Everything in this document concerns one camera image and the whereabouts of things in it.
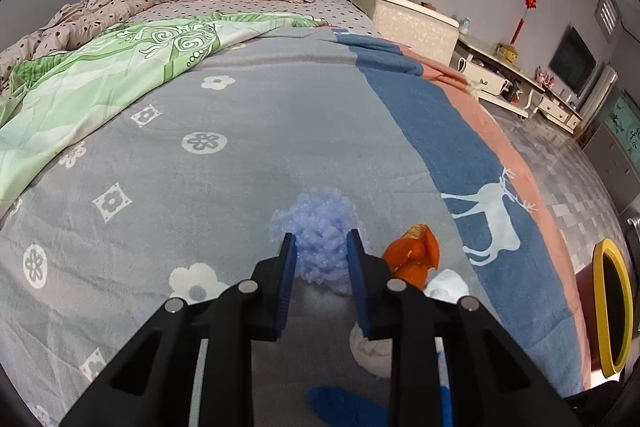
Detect orange peel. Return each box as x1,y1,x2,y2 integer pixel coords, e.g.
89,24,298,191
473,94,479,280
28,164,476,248
382,224,442,289

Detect louvred wall window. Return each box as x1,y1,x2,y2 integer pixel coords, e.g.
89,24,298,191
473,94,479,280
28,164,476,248
597,0,621,44

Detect cream bedside cabinet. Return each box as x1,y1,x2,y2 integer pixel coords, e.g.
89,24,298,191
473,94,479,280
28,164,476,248
342,0,460,74

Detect white standing air conditioner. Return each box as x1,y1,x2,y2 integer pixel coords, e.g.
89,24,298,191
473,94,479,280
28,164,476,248
582,64,619,128

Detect yellow plastic bin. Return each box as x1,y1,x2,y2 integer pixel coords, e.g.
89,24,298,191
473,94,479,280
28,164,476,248
575,237,640,381

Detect purple fluffy paper ball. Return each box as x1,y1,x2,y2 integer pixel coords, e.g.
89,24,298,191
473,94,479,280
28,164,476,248
270,187,369,296

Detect green framed board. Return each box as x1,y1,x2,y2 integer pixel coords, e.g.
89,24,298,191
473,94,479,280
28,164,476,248
602,89,640,158

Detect grey deer print blanket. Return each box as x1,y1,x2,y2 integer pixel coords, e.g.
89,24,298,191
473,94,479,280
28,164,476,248
0,24,593,427

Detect white cloth item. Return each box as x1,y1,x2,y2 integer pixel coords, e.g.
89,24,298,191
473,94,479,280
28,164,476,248
349,268,471,381

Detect pink cherry print duvet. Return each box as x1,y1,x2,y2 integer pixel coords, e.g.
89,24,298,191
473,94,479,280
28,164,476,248
0,0,182,94

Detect grey drawer cabinet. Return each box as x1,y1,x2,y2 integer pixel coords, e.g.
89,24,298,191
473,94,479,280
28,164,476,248
582,124,640,214

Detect pink toy figures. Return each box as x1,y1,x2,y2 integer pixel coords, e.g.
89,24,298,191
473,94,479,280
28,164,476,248
534,66,559,88

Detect blue cloth item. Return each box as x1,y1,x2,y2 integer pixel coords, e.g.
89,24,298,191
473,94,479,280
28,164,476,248
307,347,452,427

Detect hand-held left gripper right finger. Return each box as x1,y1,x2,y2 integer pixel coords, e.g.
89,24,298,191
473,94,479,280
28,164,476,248
347,229,581,427

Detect green patterned quilt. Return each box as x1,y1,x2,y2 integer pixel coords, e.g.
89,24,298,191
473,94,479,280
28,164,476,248
0,13,328,219

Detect cream television cabinet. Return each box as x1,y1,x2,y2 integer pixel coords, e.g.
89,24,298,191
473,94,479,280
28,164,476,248
532,84,584,134

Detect cream coffee table with drawer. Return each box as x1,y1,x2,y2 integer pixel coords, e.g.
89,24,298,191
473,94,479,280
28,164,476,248
449,34,546,120

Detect black wall television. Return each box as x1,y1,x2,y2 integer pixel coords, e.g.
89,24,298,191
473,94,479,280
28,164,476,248
548,25,598,98

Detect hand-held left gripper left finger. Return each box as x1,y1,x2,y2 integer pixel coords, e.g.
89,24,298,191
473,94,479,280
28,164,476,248
60,233,297,427

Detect dotted bed sheet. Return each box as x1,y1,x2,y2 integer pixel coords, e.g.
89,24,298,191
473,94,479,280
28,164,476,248
127,0,381,38

